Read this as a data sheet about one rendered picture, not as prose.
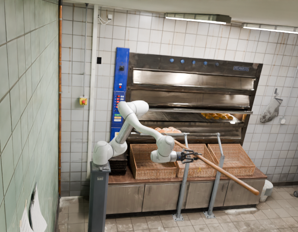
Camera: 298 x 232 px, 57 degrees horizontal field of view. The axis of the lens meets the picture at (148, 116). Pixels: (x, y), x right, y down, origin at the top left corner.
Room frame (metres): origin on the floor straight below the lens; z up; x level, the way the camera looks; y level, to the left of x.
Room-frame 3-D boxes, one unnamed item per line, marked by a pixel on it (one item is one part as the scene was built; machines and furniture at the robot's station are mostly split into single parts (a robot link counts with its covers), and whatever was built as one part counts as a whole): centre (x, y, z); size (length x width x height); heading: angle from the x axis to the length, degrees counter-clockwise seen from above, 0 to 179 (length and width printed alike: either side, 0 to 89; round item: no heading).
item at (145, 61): (3.73, -0.59, 1.99); 1.80 x 0.08 x 0.21; 106
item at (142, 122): (3.73, -0.59, 1.16); 1.80 x 0.06 x 0.04; 106
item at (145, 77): (3.71, -0.59, 1.80); 1.79 x 0.11 x 0.19; 106
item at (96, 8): (3.31, 0.74, 1.45); 0.05 x 0.02 x 2.30; 106
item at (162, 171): (3.30, -0.12, 0.72); 0.56 x 0.49 x 0.28; 107
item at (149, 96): (3.71, -0.59, 1.54); 1.79 x 0.11 x 0.19; 106
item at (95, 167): (2.50, 0.44, 1.03); 0.22 x 0.18 x 0.06; 16
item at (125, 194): (3.40, -0.57, 0.29); 2.42 x 0.56 x 0.58; 106
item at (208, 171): (3.46, -0.69, 0.72); 0.56 x 0.49 x 0.28; 105
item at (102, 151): (2.53, 0.44, 1.17); 0.18 x 0.16 x 0.22; 137
